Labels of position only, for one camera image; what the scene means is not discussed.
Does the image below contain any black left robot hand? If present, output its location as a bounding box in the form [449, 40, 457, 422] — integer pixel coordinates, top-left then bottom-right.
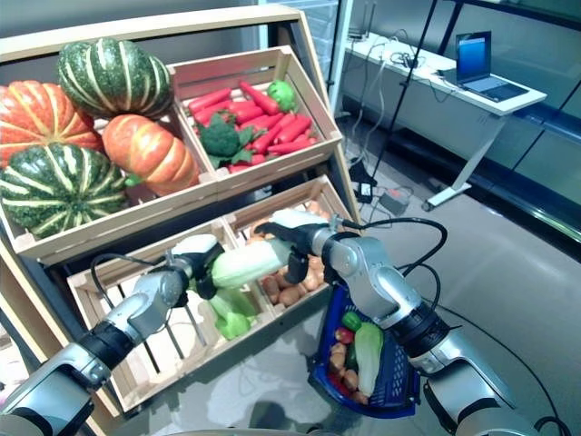
[170, 233, 227, 302]

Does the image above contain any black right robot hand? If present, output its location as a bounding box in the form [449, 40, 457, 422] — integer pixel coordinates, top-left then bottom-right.
[251, 208, 336, 286]

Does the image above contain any napa cabbage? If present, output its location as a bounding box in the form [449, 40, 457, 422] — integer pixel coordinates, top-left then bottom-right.
[211, 238, 295, 290]
[353, 322, 385, 397]
[190, 281, 259, 342]

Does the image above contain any blue plastic shopping basket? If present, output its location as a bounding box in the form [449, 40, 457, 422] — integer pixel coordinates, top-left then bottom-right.
[308, 283, 421, 419]

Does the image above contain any wooden crate with carrots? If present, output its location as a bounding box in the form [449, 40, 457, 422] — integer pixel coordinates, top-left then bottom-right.
[166, 45, 344, 192]

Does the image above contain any large wooden pumpkin crate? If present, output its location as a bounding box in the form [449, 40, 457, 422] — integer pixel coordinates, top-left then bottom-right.
[0, 106, 222, 267]

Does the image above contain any grey box red button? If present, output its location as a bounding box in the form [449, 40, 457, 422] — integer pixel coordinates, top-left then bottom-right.
[379, 188, 412, 215]

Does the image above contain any small orange pumpkin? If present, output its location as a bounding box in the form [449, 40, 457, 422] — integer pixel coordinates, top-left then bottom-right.
[102, 113, 202, 197]

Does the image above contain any dark green broccoli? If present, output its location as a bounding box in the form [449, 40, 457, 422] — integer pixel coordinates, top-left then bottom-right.
[195, 112, 267, 170]

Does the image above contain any light green lettuce head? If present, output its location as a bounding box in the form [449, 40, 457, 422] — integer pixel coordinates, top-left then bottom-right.
[266, 80, 299, 113]

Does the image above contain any red pepper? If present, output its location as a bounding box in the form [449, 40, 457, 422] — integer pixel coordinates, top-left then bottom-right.
[327, 374, 349, 399]

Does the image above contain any green striped pumpkin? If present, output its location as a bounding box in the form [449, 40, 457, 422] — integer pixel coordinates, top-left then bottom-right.
[57, 37, 174, 120]
[0, 143, 131, 241]

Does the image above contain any white table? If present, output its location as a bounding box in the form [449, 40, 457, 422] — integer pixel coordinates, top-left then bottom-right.
[342, 34, 548, 211]

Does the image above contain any black tripod stand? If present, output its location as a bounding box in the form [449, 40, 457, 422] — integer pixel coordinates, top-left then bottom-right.
[369, 0, 439, 181]

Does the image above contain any black router with antennas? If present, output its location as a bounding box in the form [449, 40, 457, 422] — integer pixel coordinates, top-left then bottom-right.
[348, 2, 378, 40]

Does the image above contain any large orange pumpkin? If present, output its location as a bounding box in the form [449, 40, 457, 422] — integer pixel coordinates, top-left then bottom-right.
[0, 80, 104, 169]

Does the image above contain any white framed glass cabinet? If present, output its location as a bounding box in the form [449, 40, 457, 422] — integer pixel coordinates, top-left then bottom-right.
[258, 0, 355, 117]

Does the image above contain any wooden display shelf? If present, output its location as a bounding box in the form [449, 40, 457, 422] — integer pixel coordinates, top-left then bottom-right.
[0, 5, 364, 436]

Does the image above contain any open grey laptop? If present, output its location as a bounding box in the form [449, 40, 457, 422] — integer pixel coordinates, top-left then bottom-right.
[438, 30, 531, 102]

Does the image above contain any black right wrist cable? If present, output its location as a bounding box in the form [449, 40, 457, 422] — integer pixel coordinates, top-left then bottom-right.
[338, 216, 450, 312]

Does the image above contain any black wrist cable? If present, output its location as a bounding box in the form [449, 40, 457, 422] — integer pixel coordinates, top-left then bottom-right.
[338, 216, 450, 312]
[89, 253, 170, 312]

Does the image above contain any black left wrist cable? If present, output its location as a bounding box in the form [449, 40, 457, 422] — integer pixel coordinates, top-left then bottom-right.
[89, 253, 170, 312]

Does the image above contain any black cable tangle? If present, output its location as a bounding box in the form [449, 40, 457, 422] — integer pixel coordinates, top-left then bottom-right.
[389, 49, 426, 69]

